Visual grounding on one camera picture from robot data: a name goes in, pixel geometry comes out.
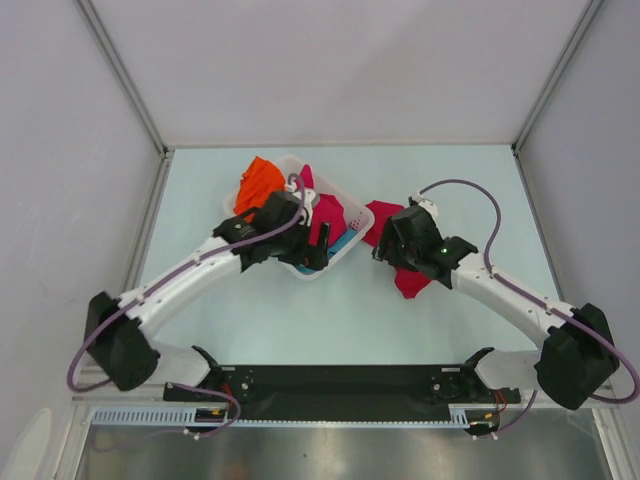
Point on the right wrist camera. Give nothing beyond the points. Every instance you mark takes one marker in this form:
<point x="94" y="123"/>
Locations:
<point x="425" y="204"/>

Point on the white slotted cable duct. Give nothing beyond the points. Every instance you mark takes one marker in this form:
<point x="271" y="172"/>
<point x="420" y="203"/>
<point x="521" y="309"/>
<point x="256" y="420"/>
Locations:
<point x="178" y="417"/>

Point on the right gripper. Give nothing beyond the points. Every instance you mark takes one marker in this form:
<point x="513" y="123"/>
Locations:
<point x="391" y="254"/>

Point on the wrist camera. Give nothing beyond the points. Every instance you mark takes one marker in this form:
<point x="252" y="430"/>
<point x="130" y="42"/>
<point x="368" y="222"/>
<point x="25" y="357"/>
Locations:
<point x="425" y="204"/>
<point x="307" y="199"/>

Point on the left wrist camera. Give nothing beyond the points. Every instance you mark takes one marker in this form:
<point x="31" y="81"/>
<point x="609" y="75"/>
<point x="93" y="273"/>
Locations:
<point x="307" y="199"/>

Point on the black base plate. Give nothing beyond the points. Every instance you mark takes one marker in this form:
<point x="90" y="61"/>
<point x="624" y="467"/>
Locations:
<point x="354" y="393"/>

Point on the orange t shirt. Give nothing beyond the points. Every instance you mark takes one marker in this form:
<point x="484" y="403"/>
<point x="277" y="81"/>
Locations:
<point x="258" y="181"/>

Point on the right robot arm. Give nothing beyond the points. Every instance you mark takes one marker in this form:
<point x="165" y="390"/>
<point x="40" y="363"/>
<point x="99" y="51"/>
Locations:
<point x="569" y="362"/>

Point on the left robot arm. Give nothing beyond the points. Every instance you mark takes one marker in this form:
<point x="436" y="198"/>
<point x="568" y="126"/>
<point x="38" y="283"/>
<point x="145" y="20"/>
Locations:
<point x="121" y="332"/>

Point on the teal t shirt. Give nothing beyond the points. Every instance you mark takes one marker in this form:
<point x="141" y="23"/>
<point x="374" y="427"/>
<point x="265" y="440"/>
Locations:
<point x="335" y="252"/>

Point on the magenta t shirt in basket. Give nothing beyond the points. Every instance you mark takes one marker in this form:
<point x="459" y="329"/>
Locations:
<point x="328" y="210"/>

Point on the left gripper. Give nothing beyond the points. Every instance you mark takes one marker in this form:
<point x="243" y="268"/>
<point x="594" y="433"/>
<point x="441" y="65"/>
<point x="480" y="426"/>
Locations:
<point x="313" y="257"/>

